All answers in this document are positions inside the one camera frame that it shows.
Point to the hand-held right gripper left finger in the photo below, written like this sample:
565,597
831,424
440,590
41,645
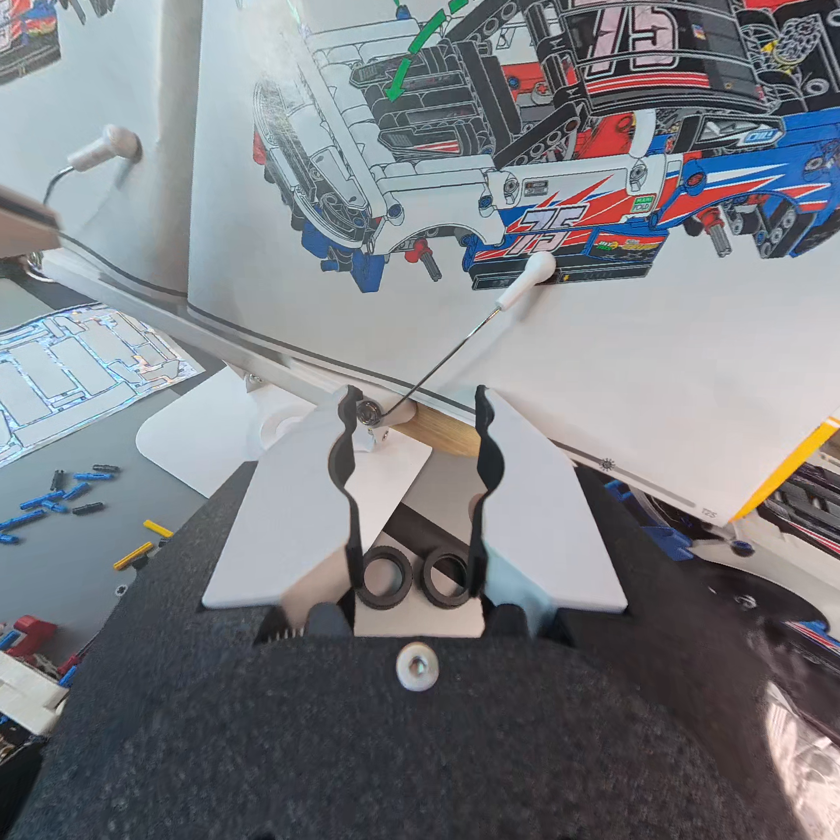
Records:
282,525

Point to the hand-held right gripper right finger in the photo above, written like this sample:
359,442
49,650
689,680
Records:
544,531

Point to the toy brick instruction booklet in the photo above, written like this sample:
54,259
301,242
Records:
590,361

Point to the yellow toy axle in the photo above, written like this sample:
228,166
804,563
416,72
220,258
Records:
134,554
157,528

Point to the toy brick truck model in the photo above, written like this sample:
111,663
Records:
741,577

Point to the scattered group of blue pins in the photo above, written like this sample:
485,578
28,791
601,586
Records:
36,501

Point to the holographic sticker sheet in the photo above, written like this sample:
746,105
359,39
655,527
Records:
65,374

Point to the red toy brick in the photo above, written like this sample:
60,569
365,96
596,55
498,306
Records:
33,633

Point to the white toy brick assembly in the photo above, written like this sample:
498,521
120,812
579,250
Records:
26,689

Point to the clear plastic bag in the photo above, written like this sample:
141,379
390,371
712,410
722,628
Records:
807,761

